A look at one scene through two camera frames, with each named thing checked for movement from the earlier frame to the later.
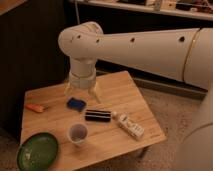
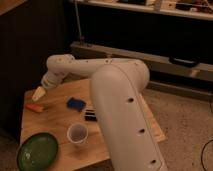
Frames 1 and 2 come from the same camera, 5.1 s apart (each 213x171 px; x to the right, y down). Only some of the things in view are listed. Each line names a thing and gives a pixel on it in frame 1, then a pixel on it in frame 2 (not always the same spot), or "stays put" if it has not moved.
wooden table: [91, 126] stays put
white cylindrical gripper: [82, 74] -> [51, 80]
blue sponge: [76, 104] stays put
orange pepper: [38, 108] stays put
